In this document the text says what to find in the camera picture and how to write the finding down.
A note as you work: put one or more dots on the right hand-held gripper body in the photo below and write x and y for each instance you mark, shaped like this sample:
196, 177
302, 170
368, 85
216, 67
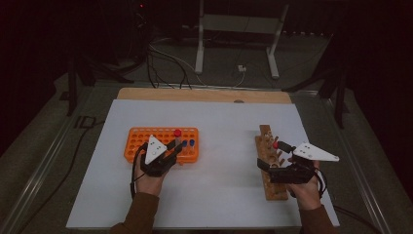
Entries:
292, 175

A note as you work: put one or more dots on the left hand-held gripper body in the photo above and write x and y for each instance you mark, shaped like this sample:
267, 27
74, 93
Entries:
159, 167

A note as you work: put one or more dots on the blue-capped test tube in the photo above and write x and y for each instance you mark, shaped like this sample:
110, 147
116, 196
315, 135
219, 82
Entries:
184, 143
192, 142

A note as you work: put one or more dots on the red-capped test tube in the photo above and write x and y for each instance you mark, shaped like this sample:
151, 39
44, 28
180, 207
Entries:
177, 132
275, 145

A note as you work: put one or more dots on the wooden test tube rack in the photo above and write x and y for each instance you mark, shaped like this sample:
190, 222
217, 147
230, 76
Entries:
276, 193

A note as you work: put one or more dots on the orange test tube rack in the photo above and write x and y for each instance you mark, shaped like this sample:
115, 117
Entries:
136, 136

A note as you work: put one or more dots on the person's left hand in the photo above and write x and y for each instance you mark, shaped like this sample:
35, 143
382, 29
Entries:
149, 184

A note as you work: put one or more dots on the person's right hand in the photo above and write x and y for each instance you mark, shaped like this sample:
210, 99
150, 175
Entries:
307, 195

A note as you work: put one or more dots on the white table mat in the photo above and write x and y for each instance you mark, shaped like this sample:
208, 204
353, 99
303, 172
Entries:
220, 130

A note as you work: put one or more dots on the black tripod stand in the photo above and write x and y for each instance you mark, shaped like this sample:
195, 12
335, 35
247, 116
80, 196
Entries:
72, 87
339, 97

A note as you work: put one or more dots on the white plug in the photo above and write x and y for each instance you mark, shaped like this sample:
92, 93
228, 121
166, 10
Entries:
241, 68

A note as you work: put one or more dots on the white metal stand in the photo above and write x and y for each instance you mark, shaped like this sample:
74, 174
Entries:
198, 48

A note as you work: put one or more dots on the dark equipment rack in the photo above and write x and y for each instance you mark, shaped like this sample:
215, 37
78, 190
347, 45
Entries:
141, 26

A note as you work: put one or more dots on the aluminium floor rail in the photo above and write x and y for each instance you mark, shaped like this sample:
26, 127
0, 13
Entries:
357, 162
42, 162

